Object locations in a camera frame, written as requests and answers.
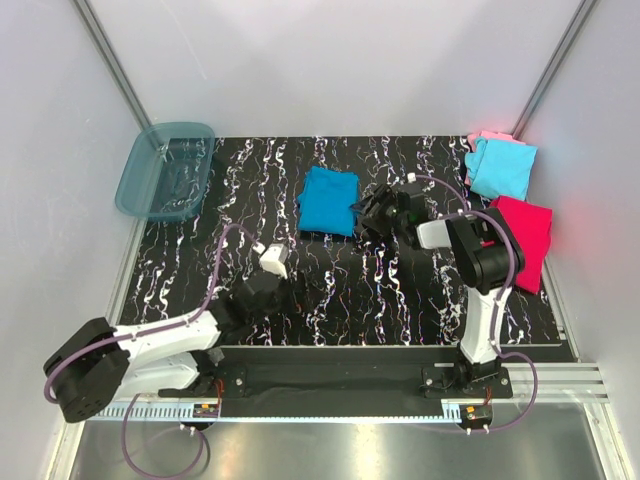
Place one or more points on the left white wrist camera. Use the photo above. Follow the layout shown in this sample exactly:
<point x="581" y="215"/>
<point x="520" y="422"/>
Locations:
<point x="272" y="258"/>

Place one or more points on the teal plastic bin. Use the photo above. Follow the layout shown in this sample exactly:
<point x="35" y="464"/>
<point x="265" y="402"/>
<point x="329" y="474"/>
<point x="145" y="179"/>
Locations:
<point x="166" y="173"/>

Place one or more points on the white slotted cable duct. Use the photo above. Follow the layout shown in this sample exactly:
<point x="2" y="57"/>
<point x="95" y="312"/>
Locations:
<point x="323" y="412"/>

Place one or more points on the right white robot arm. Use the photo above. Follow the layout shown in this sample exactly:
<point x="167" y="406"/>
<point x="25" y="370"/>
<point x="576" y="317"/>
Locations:
<point x="487" y="257"/>

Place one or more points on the blue t shirt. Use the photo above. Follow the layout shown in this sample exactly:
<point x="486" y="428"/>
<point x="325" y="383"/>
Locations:
<point x="326" y="200"/>

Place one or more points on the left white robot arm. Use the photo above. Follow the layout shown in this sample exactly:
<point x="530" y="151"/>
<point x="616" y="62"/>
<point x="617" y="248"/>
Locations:
<point x="101" y="363"/>

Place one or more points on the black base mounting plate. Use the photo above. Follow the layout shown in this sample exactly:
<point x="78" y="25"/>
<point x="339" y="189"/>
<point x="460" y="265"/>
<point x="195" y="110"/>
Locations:
<point x="359" y="375"/>

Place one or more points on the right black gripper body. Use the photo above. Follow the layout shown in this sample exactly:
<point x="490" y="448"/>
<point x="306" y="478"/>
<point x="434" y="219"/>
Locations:
<point x="385" y="224"/>

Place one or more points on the pink folded shirt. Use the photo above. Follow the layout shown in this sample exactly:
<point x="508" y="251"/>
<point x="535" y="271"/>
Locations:
<point x="489" y="135"/>

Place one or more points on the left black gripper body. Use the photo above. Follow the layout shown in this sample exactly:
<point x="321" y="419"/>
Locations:
<point x="283" y="301"/>

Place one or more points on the red folded shirt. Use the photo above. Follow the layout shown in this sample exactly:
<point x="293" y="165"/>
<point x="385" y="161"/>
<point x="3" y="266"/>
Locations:
<point x="531" y="226"/>

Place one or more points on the light blue folded shirt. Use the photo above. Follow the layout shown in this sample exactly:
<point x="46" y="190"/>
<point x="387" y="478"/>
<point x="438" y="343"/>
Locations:
<point x="500" y="168"/>

